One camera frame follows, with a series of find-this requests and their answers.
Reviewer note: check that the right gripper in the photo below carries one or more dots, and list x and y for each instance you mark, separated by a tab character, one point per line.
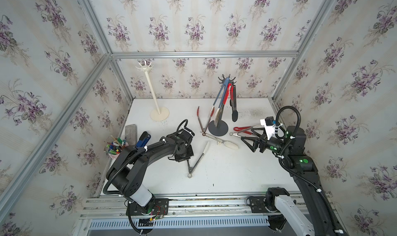
256	141

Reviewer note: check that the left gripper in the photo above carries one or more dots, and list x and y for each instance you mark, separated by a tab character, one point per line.
191	153

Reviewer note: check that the cream steel tongs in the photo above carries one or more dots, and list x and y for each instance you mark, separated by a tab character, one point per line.
191	168

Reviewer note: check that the dark grey utensil rack stand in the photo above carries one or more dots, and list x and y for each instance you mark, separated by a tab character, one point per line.
222	128

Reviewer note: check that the black steel tongs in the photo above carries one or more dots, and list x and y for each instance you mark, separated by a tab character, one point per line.
233	102

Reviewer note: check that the cream utensil rack stand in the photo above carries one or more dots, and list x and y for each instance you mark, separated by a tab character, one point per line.
159	113

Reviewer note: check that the red handled steel tongs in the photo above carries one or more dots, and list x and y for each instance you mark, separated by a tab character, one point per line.
222	104

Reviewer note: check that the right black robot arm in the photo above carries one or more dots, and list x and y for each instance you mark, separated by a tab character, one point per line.
283	136

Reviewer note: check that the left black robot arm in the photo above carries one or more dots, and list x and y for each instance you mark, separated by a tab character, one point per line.
125	176

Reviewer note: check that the white tipped tongs at right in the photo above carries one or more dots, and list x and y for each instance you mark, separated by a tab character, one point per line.
242	135

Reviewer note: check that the blue stapler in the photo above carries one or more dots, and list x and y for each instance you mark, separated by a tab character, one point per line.
143	140

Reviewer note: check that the grey whiteboard eraser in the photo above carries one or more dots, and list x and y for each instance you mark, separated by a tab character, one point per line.
131	132

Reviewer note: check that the pink cup of pens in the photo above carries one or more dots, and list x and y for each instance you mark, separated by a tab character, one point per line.
114	146

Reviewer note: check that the red handled tongs at right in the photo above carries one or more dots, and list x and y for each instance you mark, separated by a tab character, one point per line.
245	130

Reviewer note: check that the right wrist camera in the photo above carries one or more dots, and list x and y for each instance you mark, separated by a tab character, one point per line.
271	127

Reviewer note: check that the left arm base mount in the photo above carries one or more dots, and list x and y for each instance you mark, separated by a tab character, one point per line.
142	219

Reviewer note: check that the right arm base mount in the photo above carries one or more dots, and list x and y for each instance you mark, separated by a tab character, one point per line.
262	204

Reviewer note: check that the aluminium front rail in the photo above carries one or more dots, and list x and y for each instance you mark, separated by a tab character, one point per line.
179	205

